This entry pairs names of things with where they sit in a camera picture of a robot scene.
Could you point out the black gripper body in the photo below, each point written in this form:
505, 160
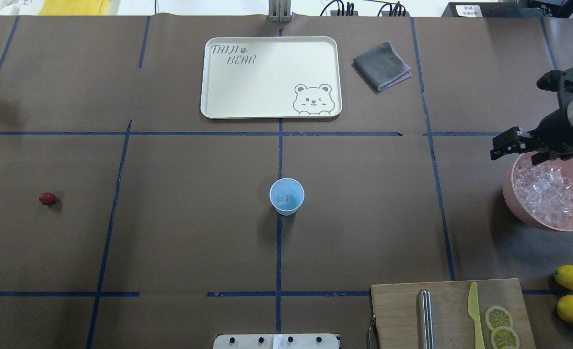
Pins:
554, 127

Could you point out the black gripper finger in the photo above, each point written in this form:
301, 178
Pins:
499, 151
512, 135

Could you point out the clear ice cube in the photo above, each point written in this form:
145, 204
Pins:
284, 199

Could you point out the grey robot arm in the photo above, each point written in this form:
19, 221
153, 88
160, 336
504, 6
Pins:
551, 140

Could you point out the clear ice cubes pile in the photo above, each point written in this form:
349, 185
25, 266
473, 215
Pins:
544, 192

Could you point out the light blue plastic cup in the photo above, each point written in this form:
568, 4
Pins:
290, 186

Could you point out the pink bowl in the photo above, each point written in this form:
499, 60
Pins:
515, 206

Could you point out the folded grey cloth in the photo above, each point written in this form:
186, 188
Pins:
382, 67

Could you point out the yellow plastic knife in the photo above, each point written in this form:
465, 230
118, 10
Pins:
474, 313

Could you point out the lemon slice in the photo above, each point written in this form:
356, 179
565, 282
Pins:
498, 316
504, 337

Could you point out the wooden cutting board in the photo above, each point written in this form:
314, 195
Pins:
395, 307

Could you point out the steel muddler black tip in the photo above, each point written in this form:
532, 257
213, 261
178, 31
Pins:
425, 320

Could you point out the cream bear tray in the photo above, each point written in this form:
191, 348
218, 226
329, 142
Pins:
271, 77

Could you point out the yellow cloth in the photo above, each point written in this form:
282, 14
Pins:
74, 8

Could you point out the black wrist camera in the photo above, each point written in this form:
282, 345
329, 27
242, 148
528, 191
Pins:
560, 82

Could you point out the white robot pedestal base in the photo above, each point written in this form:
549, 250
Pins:
278, 341

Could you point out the aluminium frame post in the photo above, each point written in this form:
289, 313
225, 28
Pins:
279, 11

